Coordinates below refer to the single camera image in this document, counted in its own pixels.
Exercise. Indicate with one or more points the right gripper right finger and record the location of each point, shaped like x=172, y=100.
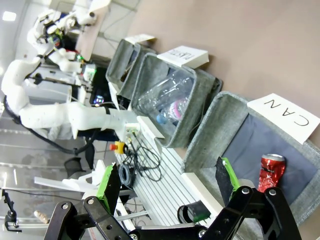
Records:
x=250, y=212

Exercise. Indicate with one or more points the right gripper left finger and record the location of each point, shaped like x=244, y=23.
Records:
x=105, y=200

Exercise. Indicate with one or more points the crushed red drink can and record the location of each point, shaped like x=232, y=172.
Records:
x=271, y=172

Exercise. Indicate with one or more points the plastic bottle with pink label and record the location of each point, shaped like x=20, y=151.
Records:
x=175, y=110

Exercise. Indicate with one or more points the clear plastic bottle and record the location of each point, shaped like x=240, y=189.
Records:
x=162, y=92

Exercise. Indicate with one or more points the brown glass bottle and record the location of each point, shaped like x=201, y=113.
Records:
x=124, y=75

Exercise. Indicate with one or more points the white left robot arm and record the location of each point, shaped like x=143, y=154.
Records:
x=50, y=117

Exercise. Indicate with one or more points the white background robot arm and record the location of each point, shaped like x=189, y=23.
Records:
x=42, y=32
x=85, y=12

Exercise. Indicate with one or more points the grey fabric can basket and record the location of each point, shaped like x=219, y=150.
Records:
x=212, y=125

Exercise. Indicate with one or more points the folded white CAN tent card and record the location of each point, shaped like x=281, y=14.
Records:
x=282, y=117

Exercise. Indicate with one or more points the grey fabric plastic basket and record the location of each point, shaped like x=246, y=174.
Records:
x=150, y=70

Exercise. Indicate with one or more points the grey fabric bottle basket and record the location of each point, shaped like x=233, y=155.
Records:
x=120, y=57

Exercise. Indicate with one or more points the yellow emergency stop button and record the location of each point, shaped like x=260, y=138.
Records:
x=119, y=147

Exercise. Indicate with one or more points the black clamp stand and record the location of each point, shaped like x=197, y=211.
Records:
x=11, y=215

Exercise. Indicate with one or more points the black computer with coloured lights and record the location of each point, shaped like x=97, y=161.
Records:
x=100, y=92

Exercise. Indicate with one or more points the folded white PLASTIC tent card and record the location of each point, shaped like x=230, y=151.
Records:
x=185, y=56

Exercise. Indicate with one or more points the folded white BOTTLE tent card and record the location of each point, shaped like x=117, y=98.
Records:
x=140, y=38

